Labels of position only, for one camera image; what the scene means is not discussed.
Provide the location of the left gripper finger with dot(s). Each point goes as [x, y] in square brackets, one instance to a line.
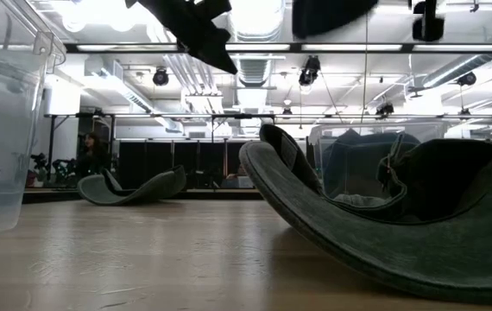
[222, 47]
[198, 48]

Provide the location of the dark green baseball cap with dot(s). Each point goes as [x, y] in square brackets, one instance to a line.
[358, 250]
[142, 192]

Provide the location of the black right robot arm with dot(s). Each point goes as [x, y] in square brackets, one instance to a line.
[427, 26]

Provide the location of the background black robot arm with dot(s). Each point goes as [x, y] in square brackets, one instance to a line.
[62, 166]

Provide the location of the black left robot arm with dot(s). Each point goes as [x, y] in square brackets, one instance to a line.
[131, 2]

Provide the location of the black ceiling spotlight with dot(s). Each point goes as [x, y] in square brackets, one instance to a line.
[467, 78]
[160, 78]

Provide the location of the black room divider panels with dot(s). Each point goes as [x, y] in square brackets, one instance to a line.
[155, 155]

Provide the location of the clear plastic bin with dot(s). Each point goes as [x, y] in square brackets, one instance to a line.
[315, 151]
[4, 129]

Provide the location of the person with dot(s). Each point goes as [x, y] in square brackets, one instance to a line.
[92, 157]

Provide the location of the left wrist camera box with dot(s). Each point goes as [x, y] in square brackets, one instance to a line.
[219, 6]

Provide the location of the silver ventilation duct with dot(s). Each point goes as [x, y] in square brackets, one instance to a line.
[254, 26]

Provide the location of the black overhead camera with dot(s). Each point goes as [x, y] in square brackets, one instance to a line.
[310, 71]

